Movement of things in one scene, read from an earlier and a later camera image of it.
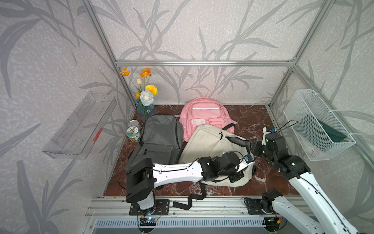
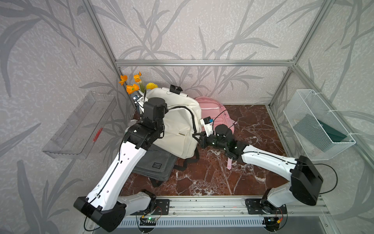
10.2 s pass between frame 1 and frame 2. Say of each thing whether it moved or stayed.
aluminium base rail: stayed
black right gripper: moved
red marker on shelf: stayed
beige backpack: moved
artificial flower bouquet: moved
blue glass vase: stayed
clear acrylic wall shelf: stayed
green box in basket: stayed
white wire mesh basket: stayed
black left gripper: moved
